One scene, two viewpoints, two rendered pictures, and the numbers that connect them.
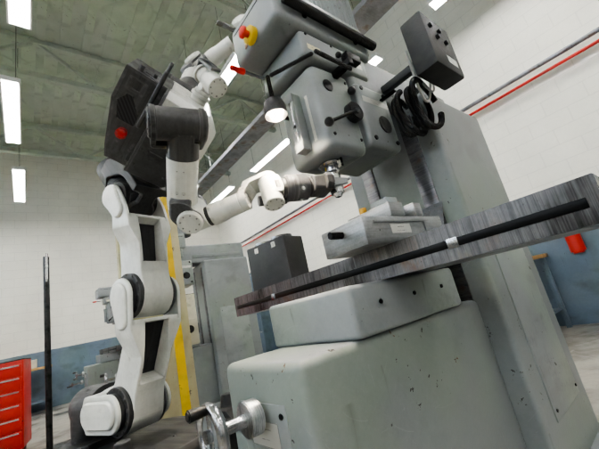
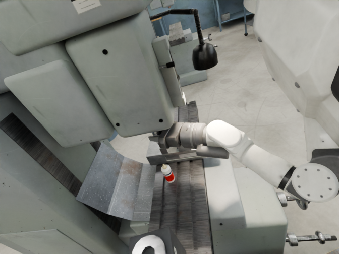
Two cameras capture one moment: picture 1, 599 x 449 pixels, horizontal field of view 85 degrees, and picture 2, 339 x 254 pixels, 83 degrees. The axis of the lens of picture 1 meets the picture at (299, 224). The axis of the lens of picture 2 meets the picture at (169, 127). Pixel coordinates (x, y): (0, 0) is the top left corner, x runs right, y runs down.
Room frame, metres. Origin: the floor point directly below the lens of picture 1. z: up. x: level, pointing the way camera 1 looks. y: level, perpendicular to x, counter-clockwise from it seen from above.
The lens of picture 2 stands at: (1.32, 0.36, 1.67)
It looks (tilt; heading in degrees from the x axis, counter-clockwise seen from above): 36 degrees down; 238
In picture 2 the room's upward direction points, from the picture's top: 22 degrees counter-clockwise
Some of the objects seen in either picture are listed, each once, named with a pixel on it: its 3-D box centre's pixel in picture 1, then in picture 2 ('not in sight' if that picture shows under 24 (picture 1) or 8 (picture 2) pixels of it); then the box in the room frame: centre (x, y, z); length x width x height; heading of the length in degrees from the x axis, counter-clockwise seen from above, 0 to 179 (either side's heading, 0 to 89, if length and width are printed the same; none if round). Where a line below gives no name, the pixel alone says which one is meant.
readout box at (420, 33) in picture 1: (433, 52); not in sight; (1.00, -0.60, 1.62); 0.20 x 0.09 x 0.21; 132
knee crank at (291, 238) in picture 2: not in sight; (310, 238); (0.80, 0.34, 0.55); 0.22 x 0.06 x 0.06; 132
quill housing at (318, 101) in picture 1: (321, 124); (131, 76); (1.05, -0.15, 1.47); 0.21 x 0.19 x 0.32; 42
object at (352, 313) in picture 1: (367, 306); (185, 192); (1.05, -0.15, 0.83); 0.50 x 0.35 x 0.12; 132
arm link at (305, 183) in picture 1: (311, 187); (180, 135); (1.02, -0.06, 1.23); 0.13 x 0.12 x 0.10; 20
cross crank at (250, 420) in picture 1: (229, 428); (292, 197); (0.72, 0.22, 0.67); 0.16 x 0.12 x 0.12; 132
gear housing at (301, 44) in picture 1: (315, 78); (82, 3); (1.08, -0.18, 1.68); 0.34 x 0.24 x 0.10; 132
